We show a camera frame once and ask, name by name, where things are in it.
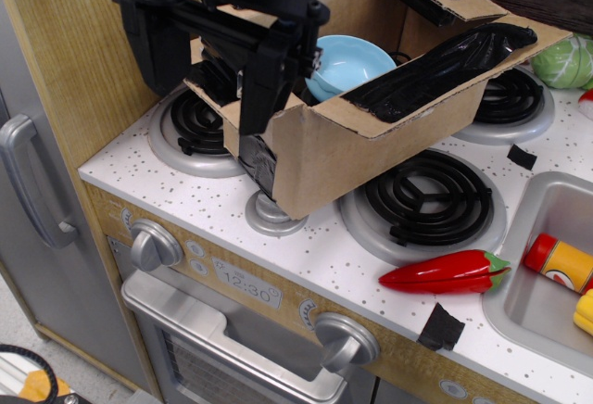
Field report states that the front left stove burner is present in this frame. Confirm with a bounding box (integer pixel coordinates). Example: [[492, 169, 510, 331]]
[[148, 87, 244, 179]]

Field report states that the digital clock display panel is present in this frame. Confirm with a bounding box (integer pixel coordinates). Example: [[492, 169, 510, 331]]
[[212, 258, 283, 309]]

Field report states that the light blue bowl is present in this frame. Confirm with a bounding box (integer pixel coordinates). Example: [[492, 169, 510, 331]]
[[305, 35, 397, 102]]

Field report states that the rear right stove burner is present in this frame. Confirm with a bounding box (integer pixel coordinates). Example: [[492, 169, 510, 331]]
[[454, 67, 555, 145]]

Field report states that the black tape piece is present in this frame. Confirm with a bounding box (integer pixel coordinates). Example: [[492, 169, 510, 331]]
[[417, 303, 465, 351], [507, 144, 537, 170]]

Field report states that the silver stove knob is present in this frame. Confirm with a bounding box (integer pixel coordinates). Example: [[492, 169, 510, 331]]
[[131, 219, 183, 271], [314, 312, 380, 372]]

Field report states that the silver fridge handle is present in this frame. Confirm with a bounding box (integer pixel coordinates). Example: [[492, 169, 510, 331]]
[[1, 114, 78, 249]]

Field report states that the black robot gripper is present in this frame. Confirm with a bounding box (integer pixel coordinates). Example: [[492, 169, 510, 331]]
[[113, 0, 330, 135]]

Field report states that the right silver stove knob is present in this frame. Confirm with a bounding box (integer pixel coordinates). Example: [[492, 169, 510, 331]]
[[314, 312, 380, 372]]

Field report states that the left silver stove knob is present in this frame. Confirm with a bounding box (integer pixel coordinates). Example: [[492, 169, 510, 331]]
[[131, 219, 183, 271]]

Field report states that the grey toy fridge door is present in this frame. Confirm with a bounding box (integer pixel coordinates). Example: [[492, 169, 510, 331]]
[[1, 9, 150, 390]]

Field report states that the silver oven door handle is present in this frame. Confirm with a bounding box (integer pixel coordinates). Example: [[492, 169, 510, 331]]
[[121, 271, 351, 403]]

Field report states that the brown cardboard box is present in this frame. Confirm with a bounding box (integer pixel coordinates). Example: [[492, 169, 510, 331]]
[[187, 0, 569, 219]]

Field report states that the stove burner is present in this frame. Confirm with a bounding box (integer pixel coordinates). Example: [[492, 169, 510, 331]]
[[454, 67, 555, 145], [339, 149, 507, 266], [148, 87, 244, 179]]

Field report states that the yellow toy corn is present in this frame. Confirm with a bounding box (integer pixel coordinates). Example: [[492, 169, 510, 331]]
[[573, 290, 593, 335]]

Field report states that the red white toy piece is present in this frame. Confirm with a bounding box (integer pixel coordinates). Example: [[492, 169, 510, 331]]
[[578, 89, 593, 120]]

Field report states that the black tape piece rear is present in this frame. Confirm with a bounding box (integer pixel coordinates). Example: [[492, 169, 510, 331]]
[[507, 144, 537, 170]]

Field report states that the front right stove burner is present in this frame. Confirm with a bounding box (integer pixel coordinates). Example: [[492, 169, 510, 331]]
[[339, 149, 507, 266]]

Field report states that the black tape piece front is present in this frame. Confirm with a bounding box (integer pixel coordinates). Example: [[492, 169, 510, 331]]
[[417, 303, 465, 351]]

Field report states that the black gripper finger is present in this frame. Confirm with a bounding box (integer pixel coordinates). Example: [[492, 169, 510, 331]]
[[297, 45, 323, 79]]

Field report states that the red yellow toy bottle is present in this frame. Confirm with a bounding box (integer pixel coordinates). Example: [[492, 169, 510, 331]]
[[523, 234, 592, 295]]

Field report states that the red toy chili pepper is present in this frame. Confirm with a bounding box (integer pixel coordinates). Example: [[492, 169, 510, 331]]
[[378, 249, 511, 295]]

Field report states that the green toy cabbage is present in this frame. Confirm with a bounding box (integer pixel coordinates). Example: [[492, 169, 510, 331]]
[[530, 35, 592, 90]]

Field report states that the silver round faucet base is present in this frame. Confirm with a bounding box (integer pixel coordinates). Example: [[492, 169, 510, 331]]
[[245, 191, 308, 237]]

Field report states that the silver toy sink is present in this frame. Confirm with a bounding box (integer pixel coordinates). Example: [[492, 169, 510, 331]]
[[483, 171, 592, 376]]

